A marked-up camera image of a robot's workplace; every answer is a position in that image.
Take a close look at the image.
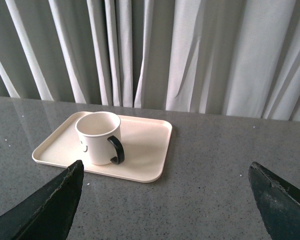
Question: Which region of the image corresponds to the pale pink rectangular tray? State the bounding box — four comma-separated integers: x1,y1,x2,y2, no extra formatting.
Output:
32,111,173,183

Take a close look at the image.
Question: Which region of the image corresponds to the white smiley face mug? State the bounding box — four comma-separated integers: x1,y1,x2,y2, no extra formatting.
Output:
75,111,126,166

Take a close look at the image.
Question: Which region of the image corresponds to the white pleated curtain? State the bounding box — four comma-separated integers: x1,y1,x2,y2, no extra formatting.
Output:
0,0,300,122

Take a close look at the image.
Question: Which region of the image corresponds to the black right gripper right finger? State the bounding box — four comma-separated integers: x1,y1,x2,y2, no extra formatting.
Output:
248,161,300,240

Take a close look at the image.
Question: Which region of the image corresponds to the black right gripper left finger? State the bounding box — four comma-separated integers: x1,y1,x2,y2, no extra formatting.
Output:
0,160,84,240

